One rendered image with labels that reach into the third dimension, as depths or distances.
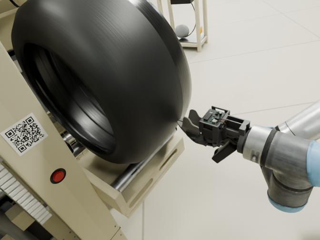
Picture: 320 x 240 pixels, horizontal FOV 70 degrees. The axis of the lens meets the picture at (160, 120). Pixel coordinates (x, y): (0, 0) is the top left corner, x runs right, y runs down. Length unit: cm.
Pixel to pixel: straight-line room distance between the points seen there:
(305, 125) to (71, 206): 70
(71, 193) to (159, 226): 103
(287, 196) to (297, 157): 12
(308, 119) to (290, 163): 18
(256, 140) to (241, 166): 137
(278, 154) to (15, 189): 61
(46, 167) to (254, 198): 142
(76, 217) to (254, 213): 121
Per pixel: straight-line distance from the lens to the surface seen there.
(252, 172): 190
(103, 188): 75
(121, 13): 58
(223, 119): 59
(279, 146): 56
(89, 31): 53
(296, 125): 71
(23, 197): 69
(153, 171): 84
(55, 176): 69
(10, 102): 57
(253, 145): 56
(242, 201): 176
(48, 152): 65
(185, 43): 361
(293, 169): 56
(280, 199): 66
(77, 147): 97
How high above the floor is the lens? 153
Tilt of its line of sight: 40 degrees down
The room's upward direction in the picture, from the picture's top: 13 degrees counter-clockwise
